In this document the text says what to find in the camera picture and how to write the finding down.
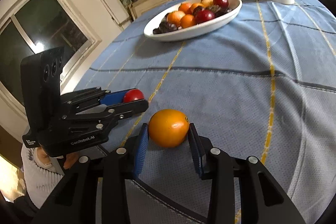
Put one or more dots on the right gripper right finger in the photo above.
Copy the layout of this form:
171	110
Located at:
262	199

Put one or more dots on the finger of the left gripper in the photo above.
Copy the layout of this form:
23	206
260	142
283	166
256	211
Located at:
106	96
118	111

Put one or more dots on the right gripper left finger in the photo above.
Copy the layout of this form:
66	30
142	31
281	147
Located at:
95	189

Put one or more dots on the dark brown water chestnut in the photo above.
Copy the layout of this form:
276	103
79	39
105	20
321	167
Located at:
157	31

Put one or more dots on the large orange tangerine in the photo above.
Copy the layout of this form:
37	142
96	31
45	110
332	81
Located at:
175	18

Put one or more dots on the orange kumquat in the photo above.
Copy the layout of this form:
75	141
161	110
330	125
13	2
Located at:
188	21
168	128
195	5

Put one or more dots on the operator hand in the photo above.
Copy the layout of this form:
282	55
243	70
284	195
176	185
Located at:
45	161

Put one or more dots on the dark chestnut front plate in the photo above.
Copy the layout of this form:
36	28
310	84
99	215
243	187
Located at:
166	27

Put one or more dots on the dark chestnut plate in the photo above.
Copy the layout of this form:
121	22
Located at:
166	27
222	11

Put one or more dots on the blue checked tablecloth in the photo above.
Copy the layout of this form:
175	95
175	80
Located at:
262	85

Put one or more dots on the small orange tomato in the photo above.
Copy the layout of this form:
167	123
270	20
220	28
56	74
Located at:
185	7

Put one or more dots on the red cherry tomato front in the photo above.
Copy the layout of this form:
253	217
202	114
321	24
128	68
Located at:
204	16

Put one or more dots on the red cherry tomato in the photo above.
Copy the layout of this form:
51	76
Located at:
204	16
221	3

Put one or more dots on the yellow cherry tomato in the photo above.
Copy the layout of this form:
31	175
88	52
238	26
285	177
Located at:
207	3

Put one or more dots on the dark chestnut right plate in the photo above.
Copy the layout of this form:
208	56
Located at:
222	11

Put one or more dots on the red cherry tomato back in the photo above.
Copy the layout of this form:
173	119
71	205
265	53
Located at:
221	3

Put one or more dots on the white round plate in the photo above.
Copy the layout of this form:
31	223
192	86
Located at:
190	32

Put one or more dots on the window with white frame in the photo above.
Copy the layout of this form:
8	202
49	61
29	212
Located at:
46	24

